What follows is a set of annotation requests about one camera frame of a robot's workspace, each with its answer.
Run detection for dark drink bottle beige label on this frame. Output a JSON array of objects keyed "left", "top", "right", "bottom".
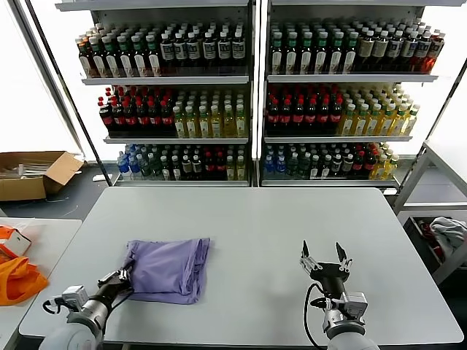
[
  {"left": 372, "top": 31, "right": 390, "bottom": 74},
  {"left": 358, "top": 31, "right": 377, "bottom": 74}
]

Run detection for black diagonal frame bar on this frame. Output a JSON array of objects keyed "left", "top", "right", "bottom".
[{"left": 24, "top": 0, "right": 113, "bottom": 187}]

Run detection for orange packet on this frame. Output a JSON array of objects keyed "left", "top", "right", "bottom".
[{"left": 0, "top": 225, "right": 18, "bottom": 246}]

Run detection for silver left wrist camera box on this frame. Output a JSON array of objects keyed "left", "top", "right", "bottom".
[{"left": 61, "top": 286, "right": 89, "bottom": 311}]

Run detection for white packing strips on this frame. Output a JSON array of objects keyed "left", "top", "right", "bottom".
[{"left": 0, "top": 163, "right": 52, "bottom": 181}]

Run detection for grey diagonal frame beam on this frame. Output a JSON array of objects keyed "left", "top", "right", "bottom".
[{"left": 6, "top": 0, "right": 88, "bottom": 162}]

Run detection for orange fabric bag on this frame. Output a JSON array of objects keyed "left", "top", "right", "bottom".
[{"left": 0, "top": 257, "right": 50, "bottom": 306}]

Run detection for clear plastic bag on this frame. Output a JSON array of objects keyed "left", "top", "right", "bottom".
[{"left": 0, "top": 217, "right": 37, "bottom": 234}]

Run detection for open brown cardboard box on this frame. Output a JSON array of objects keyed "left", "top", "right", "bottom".
[{"left": 0, "top": 151, "right": 85, "bottom": 202}]

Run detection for red drink bottle white cap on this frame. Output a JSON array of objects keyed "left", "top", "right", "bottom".
[{"left": 425, "top": 32, "right": 447, "bottom": 73}]

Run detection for small white carton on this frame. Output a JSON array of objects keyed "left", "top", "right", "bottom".
[{"left": 6, "top": 233, "right": 33, "bottom": 255}]

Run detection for black plastic crate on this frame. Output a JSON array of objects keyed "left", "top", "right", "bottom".
[{"left": 403, "top": 215, "right": 467, "bottom": 274}]

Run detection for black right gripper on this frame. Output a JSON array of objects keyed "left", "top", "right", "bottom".
[{"left": 300, "top": 240, "right": 353, "bottom": 298}]

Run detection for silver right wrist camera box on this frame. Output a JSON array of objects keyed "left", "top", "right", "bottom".
[{"left": 342, "top": 291, "right": 369, "bottom": 322}]

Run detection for red cloth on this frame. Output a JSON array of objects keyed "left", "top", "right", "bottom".
[{"left": 419, "top": 218, "right": 447, "bottom": 263}]

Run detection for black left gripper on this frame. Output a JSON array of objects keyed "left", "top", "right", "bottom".
[{"left": 97, "top": 265, "right": 134, "bottom": 300}]

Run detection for grey white cloth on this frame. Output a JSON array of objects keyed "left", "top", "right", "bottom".
[{"left": 430, "top": 217, "right": 467, "bottom": 263}]

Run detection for white metal rack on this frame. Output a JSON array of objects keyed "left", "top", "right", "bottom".
[{"left": 393, "top": 140, "right": 467, "bottom": 285}]

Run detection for grey metal shelving unit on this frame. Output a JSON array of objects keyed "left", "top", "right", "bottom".
[
  {"left": 54, "top": 0, "right": 256, "bottom": 187},
  {"left": 257, "top": 0, "right": 441, "bottom": 187}
]

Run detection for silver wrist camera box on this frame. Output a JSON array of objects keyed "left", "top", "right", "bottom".
[
  {"left": 61, "top": 286, "right": 89, "bottom": 311},
  {"left": 342, "top": 291, "right": 369, "bottom": 322}
]

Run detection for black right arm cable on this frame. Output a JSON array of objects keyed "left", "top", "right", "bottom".
[{"left": 304, "top": 282, "right": 331, "bottom": 347}]

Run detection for purple printed t-shirt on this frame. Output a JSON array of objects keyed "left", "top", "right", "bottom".
[{"left": 122, "top": 237, "right": 212, "bottom": 306}]

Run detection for dark drink bottle navy label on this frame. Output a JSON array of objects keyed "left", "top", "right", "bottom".
[
  {"left": 202, "top": 31, "right": 217, "bottom": 76},
  {"left": 231, "top": 31, "right": 247, "bottom": 76},
  {"left": 186, "top": 31, "right": 202, "bottom": 76},
  {"left": 159, "top": 32, "right": 175, "bottom": 76},
  {"left": 414, "top": 31, "right": 433, "bottom": 73},
  {"left": 400, "top": 31, "right": 419, "bottom": 73},
  {"left": 386, "top": 31, "right": 405, "bottom": 73},
  {"left": 217, "top": 31, "right": 233, "bottom": 76},
  {"left": 173, "top": 32, "right": 188, "bottom": 76}
]

